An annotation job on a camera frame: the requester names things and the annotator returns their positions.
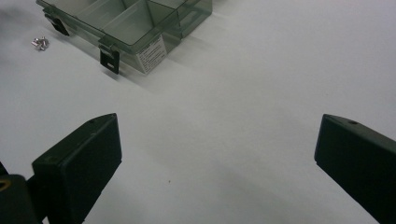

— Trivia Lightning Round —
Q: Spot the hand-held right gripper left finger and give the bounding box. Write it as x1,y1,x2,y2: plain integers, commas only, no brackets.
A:
32,113,123,224

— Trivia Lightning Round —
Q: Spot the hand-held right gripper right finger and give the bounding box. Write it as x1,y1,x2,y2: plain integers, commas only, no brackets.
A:
314,113,396,224

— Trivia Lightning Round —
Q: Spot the grey transparent compartment box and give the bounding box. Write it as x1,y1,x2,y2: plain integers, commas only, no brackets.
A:
35,0,213,76

